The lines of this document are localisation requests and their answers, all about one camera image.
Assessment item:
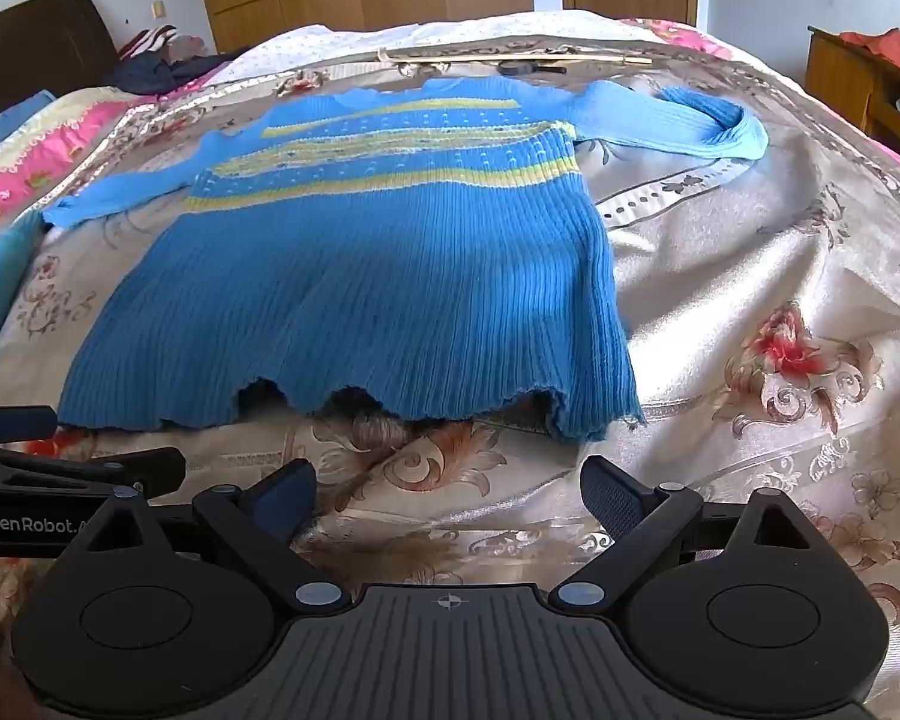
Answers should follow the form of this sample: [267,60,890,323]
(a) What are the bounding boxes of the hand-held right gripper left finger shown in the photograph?
[58,459,352,614]

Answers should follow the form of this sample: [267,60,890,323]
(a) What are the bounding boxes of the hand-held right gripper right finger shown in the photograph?
[551,456,833,612]

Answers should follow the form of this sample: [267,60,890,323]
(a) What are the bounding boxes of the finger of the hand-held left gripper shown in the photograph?
[0,405,59,445]
[0,446,187,500]

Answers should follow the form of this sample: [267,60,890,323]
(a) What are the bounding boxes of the blue striped knit sweater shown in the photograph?
[43,75,770,442]

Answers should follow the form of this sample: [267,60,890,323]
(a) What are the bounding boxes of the beige floral bedspread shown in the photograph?
[0,34,900,720]

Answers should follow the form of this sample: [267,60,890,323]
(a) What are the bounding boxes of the pink quilt with cream border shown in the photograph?
[0,86,218,230]

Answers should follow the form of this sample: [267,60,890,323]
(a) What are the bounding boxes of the blue pillow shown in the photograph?
[0,90,57,166]

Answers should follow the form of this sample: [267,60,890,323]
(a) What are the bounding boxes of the dark navy jacket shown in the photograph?
[109,52,248,95]

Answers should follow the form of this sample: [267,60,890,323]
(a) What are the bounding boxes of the dark wooden headboard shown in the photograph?
[0,0,121,125]

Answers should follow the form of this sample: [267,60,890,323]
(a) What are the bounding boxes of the red white striped cloth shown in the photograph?
[120,25,181,61]

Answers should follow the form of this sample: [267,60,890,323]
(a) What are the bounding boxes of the white dotted bed sheet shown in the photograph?
[210,11,646,83]

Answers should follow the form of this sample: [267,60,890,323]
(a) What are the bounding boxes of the long wooden stick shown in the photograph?
[375,47,653,70]

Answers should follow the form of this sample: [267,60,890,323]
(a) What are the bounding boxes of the pink floral sheet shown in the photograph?
[621,17,715,55]

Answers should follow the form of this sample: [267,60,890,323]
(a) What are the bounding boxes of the wooden side cabinet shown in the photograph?
[806,26,900,170]

